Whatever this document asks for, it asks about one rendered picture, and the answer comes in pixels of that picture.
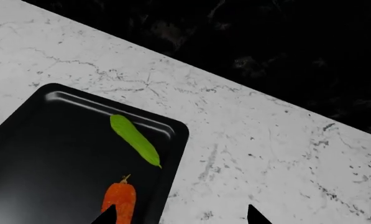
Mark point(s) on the orange carrot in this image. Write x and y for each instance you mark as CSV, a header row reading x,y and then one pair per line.
x,y
121,198

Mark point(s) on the black rectangular tray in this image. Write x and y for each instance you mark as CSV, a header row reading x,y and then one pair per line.
x,y
54,149

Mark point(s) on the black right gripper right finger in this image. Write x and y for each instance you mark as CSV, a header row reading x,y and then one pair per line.
x,y
256,217

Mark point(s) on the green pea pod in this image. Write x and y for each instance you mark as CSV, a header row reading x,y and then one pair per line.
x,y
134,139

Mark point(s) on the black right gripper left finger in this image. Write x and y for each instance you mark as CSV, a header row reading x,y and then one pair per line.
x,y
107,217

